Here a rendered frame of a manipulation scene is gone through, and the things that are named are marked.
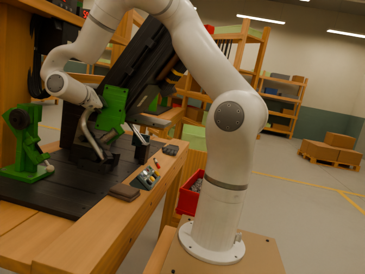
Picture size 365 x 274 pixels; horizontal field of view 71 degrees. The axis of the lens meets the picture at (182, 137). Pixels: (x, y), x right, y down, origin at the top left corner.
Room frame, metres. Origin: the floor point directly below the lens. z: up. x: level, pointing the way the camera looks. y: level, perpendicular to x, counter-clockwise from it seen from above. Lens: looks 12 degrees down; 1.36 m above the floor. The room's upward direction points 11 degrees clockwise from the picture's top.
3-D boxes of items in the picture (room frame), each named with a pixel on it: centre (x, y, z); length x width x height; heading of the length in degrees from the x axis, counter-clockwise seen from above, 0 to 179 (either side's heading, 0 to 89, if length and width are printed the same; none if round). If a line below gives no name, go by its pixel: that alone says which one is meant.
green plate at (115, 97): (1.19, 0.34, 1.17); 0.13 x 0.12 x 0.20; 172
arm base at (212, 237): (0.65, -0.14, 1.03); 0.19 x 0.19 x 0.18
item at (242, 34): (4.71, -0.06, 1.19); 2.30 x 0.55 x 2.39; 36
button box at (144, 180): (1.04, 0.12, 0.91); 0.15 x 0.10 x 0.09; 172
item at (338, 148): (6.43, -3.74, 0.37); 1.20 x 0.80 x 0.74; 93
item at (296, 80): (9.60, -2.34, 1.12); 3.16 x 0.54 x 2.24; 85
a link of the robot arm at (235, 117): (0.62, -0.12, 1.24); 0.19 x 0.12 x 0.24; 156
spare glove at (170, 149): (1.59, 0.06, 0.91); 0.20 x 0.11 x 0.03; 176
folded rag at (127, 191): (0.89, 0.17, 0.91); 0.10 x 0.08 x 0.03; 72
